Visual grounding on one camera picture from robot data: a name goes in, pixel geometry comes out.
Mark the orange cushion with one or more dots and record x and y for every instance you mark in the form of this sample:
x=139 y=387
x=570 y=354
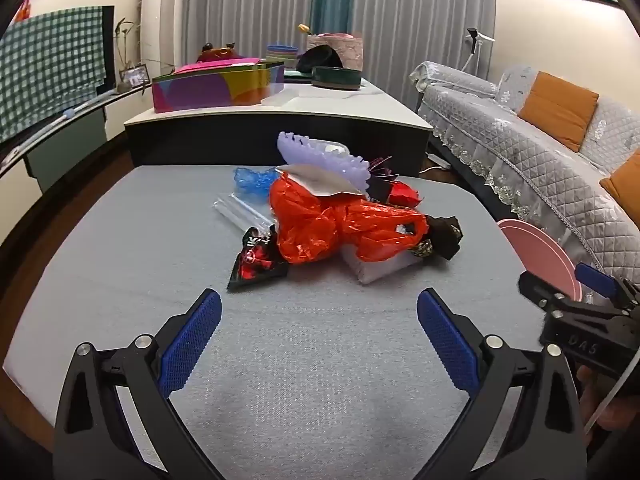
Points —
x=557 y=110
x=625 y=182

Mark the dark green round bowl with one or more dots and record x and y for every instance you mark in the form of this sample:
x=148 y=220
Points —
x=336 y=78

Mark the black hat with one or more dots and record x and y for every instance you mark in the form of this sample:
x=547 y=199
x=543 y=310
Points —
x=315 y=57

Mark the grey foam mat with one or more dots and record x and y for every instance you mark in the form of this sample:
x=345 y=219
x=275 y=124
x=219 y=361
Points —
x=320 y=360

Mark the yellow flower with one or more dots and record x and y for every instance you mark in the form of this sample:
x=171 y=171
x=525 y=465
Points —
x=304 y=29

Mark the white standing air conditioner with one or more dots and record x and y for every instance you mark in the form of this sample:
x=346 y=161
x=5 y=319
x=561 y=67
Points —
x=160 y=10

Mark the white power strip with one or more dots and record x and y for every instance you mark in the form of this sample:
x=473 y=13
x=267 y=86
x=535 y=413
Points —
x=439 y=160

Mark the black red snack wrapper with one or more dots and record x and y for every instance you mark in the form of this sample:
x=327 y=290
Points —
x=255 y=265

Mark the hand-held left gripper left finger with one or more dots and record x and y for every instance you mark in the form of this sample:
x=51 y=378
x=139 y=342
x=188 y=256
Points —
x=192 y=345

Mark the green checked cloth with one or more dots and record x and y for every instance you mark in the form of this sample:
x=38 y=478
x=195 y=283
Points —
x=50 y=60

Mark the grey quilted sofa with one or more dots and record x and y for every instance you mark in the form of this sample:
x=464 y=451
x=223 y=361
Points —
x=500 y=130

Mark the stack of coloured bowls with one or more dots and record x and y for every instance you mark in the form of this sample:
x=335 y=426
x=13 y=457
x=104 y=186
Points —
x=281 y=55

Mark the green television cabinet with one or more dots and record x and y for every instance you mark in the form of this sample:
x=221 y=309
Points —
x=65 y=150

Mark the bamboo plant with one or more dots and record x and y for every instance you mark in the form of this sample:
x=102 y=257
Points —
x=122 y=55

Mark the white floor lamp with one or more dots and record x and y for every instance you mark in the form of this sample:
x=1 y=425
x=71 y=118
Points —
x=472 y=42

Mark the silver foil pouch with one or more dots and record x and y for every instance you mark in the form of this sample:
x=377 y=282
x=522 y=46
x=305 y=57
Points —
x=320 y=180

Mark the person's right hand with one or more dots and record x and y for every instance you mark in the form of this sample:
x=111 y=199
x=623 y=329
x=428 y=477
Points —
x=600 y=400

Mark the pink lace basket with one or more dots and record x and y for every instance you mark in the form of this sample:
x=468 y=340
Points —
x=350 y=50

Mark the red plastic bag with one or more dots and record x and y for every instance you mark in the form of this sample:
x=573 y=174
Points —
x=310 y=225

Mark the red teapot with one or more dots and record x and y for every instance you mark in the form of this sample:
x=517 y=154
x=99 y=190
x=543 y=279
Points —
x=217 y=54

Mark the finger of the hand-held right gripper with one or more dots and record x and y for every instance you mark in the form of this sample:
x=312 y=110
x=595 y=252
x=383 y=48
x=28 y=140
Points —
x=540 y=292
x=595 y=280

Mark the black television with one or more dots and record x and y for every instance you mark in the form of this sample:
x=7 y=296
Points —
x=109 y=45

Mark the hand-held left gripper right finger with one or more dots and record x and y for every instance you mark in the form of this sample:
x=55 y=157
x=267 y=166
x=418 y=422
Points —
x=447 y=345

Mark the colourful tin box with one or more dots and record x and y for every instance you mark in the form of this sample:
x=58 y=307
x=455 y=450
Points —
x=200 y=90

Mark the pink trash bin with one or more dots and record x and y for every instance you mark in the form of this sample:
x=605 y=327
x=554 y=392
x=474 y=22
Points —
x=540 y=255

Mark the clear plastic container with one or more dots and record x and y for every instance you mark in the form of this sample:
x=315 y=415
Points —
x=336 y=149

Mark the marble top coffee table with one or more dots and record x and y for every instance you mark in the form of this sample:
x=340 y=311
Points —
x=300 y=130

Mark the dark brown wrapper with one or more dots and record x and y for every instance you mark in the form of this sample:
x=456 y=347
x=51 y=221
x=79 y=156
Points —
x=445 y=235

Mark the mint green tray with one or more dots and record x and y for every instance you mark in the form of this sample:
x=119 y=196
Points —
x=296 y=75

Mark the clear plastic packaging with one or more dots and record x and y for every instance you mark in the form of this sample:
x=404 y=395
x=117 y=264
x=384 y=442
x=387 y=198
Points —
x=240 y=212

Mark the blue crinkled plastic bag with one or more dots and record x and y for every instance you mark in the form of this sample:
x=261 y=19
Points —
x=252 y=182

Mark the red foil wrapper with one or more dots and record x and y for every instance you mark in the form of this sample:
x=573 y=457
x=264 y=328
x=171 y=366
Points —
x=404 y=195

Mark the white rod blue tip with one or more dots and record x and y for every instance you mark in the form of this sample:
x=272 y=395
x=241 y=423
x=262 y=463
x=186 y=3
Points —
x=70 y=112

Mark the grey sheer curtain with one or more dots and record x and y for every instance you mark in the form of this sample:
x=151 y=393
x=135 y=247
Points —
x=410 y=10

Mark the photo frame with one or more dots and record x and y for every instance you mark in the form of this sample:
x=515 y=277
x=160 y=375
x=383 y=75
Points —
x=135 y=76

